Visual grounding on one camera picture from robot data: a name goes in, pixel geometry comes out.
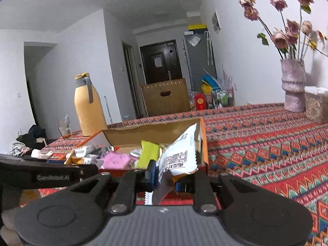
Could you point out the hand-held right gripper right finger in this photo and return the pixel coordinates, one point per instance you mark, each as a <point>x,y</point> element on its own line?
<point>184,184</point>

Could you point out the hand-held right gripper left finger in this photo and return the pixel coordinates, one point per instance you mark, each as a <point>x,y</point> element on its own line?
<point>153,174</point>

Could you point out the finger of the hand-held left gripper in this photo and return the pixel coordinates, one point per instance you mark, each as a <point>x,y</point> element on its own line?
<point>89,173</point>

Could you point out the green snack packet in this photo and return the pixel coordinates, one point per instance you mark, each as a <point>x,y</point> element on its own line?
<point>148,153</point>

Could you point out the white printed snack packet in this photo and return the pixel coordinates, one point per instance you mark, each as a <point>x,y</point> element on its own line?
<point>179,156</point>

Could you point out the red cardboard box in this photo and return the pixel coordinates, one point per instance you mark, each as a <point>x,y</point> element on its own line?
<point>128,135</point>

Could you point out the gold cracker snack packet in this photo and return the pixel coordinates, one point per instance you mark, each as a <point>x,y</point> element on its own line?
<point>79,160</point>

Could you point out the white silver snack packet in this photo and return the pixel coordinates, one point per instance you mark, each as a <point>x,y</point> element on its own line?
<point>92,150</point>

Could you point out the white cloth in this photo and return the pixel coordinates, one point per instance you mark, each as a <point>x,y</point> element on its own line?
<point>41,154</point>

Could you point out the pink snack packet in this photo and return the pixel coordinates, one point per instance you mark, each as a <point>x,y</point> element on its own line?
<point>117,161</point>

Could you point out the black bag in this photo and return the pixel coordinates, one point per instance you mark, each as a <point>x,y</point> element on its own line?
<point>33,135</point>

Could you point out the glass cup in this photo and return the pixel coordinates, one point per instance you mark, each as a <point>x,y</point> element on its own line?
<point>64,130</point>

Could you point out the yellow thermos jug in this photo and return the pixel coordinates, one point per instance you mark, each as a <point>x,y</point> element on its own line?
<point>89,110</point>

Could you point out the brown cardboard box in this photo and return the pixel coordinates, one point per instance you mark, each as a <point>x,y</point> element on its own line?
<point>166,100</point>

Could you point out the patterned tablecloth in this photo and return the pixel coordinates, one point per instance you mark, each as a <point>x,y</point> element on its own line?
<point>256,146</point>

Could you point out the red gift box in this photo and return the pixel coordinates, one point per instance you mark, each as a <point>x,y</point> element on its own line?
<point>200,101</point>

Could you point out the blue plastic items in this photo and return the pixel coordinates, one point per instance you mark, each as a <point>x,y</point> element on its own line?
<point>210,83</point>

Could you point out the dark door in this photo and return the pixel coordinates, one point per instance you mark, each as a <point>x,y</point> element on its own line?
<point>161,61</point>

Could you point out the grey refrigerator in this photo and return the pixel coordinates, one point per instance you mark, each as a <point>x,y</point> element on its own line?
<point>198,61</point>

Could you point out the white umbrella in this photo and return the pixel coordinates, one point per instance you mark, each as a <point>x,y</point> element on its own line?
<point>209,48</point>

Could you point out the pink vase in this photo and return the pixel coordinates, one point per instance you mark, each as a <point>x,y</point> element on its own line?
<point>293,87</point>

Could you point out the yellow black box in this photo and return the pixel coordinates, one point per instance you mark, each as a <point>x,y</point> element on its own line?
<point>197,27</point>

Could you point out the dried roses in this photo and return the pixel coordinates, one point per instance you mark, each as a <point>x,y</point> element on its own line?
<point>287,35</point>

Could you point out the wall poster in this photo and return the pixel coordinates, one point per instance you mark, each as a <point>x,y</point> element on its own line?
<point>216,21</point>

